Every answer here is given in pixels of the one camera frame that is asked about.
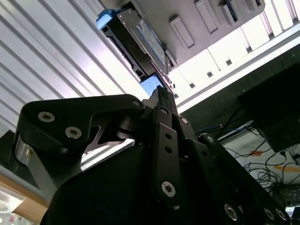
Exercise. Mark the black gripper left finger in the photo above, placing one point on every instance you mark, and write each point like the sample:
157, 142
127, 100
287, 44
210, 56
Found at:
58, 117

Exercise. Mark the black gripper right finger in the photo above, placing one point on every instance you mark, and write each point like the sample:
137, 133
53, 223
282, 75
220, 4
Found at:
211, 164

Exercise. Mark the hard disk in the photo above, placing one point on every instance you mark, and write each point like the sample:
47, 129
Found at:
140, 42

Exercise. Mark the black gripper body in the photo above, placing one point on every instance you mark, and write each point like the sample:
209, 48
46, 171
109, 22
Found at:
105, 192

